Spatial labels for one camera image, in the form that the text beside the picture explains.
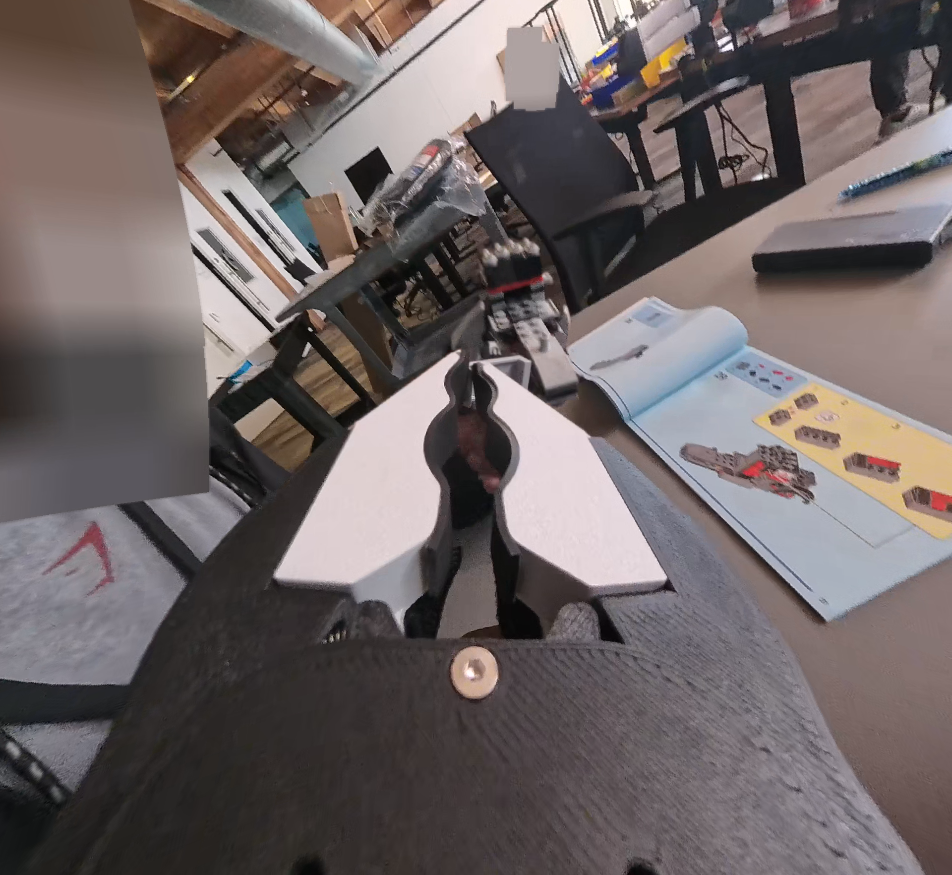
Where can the black office chair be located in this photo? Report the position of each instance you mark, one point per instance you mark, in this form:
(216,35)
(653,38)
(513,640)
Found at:
(550,161)

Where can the long work table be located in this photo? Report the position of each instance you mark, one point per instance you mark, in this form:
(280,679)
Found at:
(818,27)

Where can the blue patterned pen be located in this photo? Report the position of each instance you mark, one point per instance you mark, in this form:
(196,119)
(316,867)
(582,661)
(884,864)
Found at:
(892,175)

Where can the black flat device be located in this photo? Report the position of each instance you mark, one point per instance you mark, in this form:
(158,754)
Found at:
(848,242)

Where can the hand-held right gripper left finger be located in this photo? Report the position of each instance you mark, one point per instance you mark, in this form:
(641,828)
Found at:
(372,503)

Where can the grey black toy brick model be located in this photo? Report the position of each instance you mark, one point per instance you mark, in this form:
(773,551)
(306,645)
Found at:
(517,280)

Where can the dark table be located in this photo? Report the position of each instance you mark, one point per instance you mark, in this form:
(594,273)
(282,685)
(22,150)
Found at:
(357,272)

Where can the silver ventilation duct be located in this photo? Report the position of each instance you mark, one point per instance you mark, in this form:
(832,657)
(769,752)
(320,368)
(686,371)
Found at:
(282,19)

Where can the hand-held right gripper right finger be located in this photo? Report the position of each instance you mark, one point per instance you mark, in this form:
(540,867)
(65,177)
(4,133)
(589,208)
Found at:
(573,510)

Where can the cardboard box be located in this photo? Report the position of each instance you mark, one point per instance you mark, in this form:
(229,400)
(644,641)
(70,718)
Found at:
(331,224)

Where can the black monitor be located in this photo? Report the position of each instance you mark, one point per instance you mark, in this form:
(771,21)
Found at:
(368,175)

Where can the grey desk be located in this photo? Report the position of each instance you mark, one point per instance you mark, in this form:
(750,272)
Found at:
(855,339)

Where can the toy brick instruction booklet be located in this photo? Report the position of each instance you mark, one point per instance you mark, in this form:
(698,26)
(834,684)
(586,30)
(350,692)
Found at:
(669,376)

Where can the plastic-wrapped bundle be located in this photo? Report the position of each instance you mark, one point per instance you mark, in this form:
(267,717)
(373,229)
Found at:
(439,175)

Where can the yellow plastic bin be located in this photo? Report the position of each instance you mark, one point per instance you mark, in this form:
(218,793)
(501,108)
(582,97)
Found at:
(654,71)

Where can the person's grey sweatshirt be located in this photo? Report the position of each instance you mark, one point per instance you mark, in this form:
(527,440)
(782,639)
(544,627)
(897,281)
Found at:
(44,629)

